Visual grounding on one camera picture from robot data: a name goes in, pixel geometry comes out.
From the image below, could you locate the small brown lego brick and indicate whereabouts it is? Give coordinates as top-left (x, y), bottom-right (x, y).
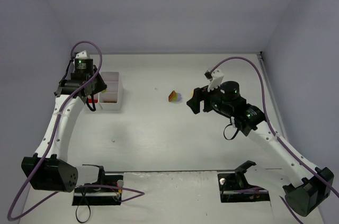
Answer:
top-left (103, 100), bottom-right (117, 103)

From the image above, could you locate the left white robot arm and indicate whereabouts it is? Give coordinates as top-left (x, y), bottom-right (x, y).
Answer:
top-left (21, 52), bottom-right (107, 192)

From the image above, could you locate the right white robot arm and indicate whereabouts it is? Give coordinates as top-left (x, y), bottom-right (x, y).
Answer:
top-left (187, 81), bottom-right (334, 217)

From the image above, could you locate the right white compartment tray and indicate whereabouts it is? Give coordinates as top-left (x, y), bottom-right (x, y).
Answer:
top-left (98, 71), bottom-right (124, 111)

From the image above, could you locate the lavender lego brick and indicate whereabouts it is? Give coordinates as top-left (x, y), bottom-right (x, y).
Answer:
top-left (174, 93), bottom-right (182, 102)

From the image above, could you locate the brown sloped lego brick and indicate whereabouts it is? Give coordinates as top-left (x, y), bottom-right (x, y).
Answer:
top-left (168, 90), bottom-right (177, 102)

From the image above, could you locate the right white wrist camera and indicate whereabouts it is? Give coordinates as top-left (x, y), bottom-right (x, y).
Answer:
top-left (204, 68), bottom-right (224, 92)

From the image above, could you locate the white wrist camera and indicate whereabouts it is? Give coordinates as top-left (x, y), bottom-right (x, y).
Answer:
top-left (75, 50), bottom-right (91, 59)
top-left (204, 68), bottom-right (224, 92)

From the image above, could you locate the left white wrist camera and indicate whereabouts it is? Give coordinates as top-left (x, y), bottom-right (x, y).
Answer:
top-left (75, 50), bottom-right (91, 59)

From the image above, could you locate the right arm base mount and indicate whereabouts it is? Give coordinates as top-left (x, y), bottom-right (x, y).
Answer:
top-left (217, 160), bottom-right (270, 203)

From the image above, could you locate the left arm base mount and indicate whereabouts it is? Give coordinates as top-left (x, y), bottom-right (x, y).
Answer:
top-left (72, 173), bottom-right (123, 206)

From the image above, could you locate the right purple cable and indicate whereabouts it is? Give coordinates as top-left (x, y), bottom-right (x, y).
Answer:
top-left (210, 56), bottom-right (339, 224)

